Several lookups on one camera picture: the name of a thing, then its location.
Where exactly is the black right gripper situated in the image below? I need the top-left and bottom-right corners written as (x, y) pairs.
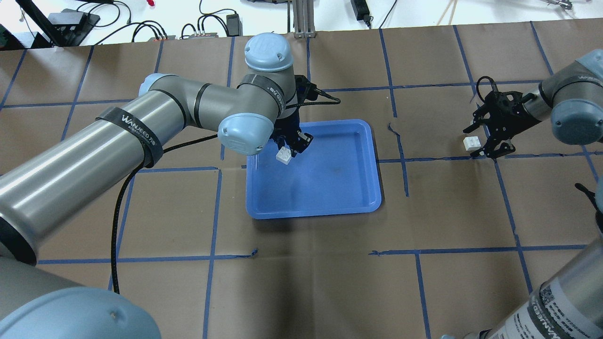
top-left (463, 91), bottom-right (529, 159)

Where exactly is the blue plastic tray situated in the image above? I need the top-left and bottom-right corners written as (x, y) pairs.
top-left (246, 119), bottom-right (383, 219)

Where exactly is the black power adapter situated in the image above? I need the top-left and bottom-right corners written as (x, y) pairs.
top-left (226, 14), bottom-right (243, 37)

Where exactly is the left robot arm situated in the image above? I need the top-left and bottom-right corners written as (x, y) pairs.
top-left (0, 32), bottom-right (312, 339)

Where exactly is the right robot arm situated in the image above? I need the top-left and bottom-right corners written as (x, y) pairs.
top-left (463, 49), bottom-right (603, 339)

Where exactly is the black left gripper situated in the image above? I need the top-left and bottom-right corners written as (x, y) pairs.
top-left (271, 75), bottom-right (317, 157)

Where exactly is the white block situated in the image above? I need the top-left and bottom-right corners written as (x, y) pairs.
top-left (463, 137), bottom-right (482, 152)
top-left (275, 146), bottom-right (293, 165)

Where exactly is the brown paper table mat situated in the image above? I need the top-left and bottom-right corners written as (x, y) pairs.
top-left (0, 18), bottom-right (603, 339)

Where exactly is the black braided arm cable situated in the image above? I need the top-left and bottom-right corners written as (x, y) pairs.
top-left (110, 133), bottom-right (220, 294)

